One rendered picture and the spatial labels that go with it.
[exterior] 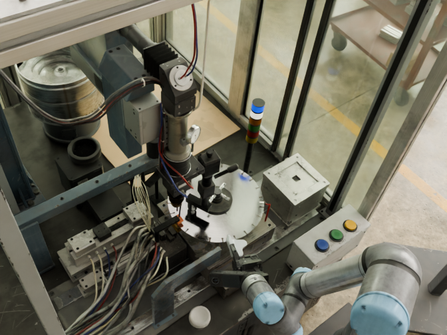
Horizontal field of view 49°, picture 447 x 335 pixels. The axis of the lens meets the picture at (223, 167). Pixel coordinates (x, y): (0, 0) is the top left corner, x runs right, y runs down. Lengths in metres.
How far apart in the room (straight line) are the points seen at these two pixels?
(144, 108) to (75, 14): 0.73
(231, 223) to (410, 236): 1.59
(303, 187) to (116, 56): 0.89
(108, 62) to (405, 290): 0.88
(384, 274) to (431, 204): 2.11
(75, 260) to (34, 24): 1.27
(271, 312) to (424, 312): 1.53
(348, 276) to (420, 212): 1.88
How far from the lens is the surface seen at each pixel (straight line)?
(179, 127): 1.23
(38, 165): 2.09
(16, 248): 0.90
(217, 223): 1.63
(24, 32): 0.49
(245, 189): 1.72
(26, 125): 2.26
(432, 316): 2.79
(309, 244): 1.70
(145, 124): 1.25
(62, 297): 1.75
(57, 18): 0.50
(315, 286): 1.41
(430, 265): 2.94
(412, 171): 3.34
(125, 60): 1.27
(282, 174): 1.86
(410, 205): 3.16
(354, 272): 1.29
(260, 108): 1.71
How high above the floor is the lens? 2.31
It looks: 50 degrees down
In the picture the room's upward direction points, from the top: 8 degrees clockwise
